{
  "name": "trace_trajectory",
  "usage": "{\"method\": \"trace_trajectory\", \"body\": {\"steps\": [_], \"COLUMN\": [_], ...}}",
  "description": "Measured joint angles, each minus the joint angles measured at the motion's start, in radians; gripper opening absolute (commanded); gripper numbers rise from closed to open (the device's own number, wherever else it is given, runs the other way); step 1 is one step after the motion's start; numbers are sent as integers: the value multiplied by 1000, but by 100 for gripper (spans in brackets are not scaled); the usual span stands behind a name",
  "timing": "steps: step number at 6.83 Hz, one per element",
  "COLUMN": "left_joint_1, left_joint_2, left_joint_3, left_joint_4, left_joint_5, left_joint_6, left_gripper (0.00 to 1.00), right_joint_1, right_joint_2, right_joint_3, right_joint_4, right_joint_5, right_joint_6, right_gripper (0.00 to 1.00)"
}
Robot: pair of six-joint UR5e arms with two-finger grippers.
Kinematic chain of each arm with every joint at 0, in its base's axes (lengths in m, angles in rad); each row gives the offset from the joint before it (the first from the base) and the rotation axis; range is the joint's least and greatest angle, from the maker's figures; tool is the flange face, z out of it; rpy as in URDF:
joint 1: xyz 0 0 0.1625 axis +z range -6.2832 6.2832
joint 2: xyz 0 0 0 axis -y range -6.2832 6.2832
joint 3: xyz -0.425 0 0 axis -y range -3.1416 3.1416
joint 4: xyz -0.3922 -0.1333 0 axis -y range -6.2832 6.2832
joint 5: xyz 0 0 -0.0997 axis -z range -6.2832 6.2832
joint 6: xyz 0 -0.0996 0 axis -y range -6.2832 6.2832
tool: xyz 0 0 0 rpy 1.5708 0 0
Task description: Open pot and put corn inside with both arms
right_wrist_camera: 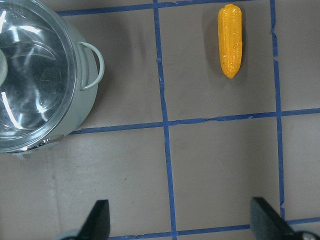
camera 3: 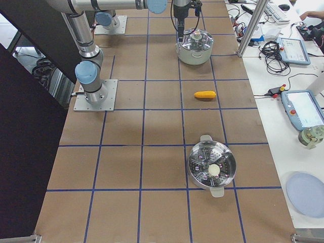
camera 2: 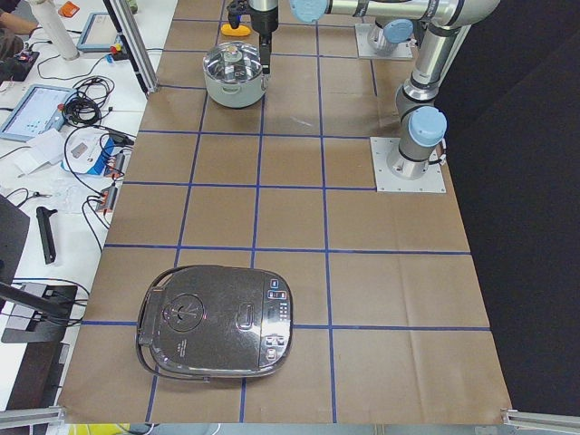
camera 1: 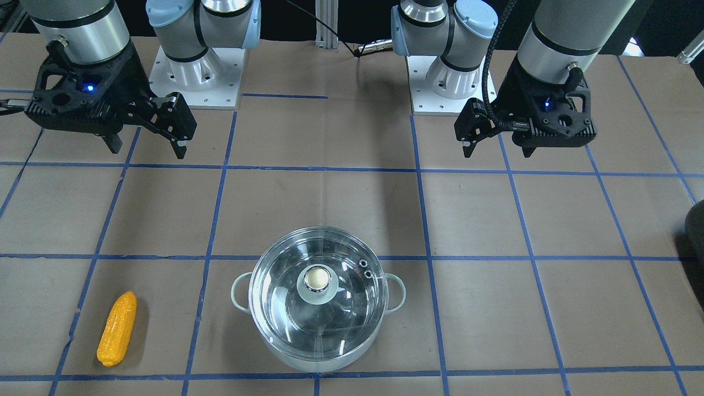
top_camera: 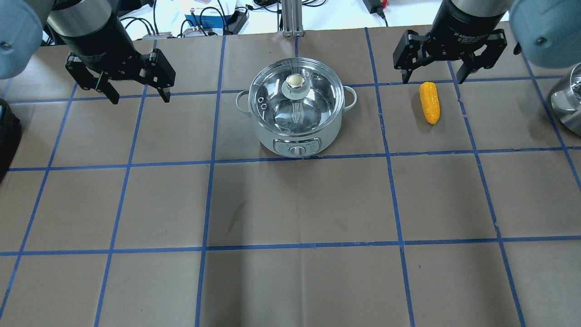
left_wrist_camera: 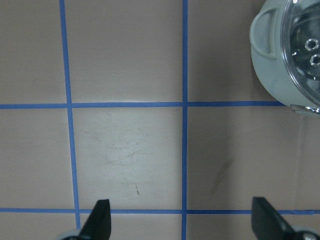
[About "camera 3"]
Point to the glass pot lid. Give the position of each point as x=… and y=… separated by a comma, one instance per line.
x=198, y=40

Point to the white cooking pot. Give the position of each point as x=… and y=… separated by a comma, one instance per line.
x=192, y=57

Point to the yellow corn cob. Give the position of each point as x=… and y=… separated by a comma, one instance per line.
x=205, y=94

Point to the person hand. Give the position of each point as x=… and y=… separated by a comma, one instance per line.
x=304, y=15

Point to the white keyboard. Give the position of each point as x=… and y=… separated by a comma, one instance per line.
x=276, y=13

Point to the black computer mouse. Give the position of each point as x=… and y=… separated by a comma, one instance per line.
x=284, y=7

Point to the upper teach pendant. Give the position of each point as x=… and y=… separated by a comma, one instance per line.
x=293, y=51

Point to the teach pendant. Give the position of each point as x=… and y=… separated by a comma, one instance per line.
x=302, y=109
x=293, y=51

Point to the black power adapter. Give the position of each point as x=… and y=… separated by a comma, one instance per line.
x=274, y=92

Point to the steel steamer basket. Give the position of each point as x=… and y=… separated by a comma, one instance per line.
x=208, y=152

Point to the lower teach pendant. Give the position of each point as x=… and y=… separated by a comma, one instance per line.
x=302, y=109

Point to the white steamed bun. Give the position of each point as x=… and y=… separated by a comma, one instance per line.
x=214, y=170

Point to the clear tape dispenser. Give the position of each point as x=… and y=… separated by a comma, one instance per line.
x=311, y=136

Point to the light blue plate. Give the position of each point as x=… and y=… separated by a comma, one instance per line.
x=305, y=192

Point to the aluminium frame post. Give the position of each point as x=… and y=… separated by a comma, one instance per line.
x=251, y=26

